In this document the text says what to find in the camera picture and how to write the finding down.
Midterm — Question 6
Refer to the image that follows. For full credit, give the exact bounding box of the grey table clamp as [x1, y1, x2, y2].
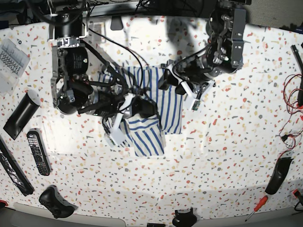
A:
[110, 16, 124, 31]

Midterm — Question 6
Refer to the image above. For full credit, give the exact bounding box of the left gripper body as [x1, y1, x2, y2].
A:
[163, 59, 215, 111]

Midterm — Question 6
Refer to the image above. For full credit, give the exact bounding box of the small red black connector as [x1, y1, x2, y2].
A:
[293, 189, 301, 198]

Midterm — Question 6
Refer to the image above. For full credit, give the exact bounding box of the black game controller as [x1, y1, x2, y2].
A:
[39, 186, 75, 219]

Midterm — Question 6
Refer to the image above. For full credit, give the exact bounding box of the black TV remote control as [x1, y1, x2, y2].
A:
[27, 130, 51, 176]

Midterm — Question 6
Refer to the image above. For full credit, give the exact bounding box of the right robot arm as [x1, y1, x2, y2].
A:
[27, 0, 156, 146]

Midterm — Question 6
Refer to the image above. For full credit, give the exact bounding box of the black angled tube part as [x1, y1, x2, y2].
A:
[3, 90, 41, 140]

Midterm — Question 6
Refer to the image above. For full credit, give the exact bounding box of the red handled screwdriver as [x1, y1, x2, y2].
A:
[245, 195, 268, 222]

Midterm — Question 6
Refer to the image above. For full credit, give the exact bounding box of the long black bar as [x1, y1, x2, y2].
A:
[0, 138, 34, 196]

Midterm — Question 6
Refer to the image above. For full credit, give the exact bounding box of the clear plastic screw box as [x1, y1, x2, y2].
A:
[0, 39, 30, 97]

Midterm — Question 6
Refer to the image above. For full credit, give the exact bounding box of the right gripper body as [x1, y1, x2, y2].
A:
[85, 88, 135, 147]

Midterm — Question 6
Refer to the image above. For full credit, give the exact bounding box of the red and black wire bundle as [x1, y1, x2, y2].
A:
[275, 74, 303, 164]

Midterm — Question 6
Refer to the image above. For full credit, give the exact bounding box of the black curved plastic shell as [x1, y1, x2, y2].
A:
[265, 157, 293, 195]

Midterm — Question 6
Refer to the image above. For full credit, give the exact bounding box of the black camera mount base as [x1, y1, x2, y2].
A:
[172, 208, 197, 227]

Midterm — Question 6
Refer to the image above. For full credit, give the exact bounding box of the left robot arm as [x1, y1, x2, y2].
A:
[158, 0, 251, 111]

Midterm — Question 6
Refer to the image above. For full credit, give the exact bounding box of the blue white striped t-shirt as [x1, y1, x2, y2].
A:
[98, 66, 184, 157]

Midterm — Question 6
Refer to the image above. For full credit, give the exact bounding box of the black rod right edge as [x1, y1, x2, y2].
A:
[291, 45, 303, 73]

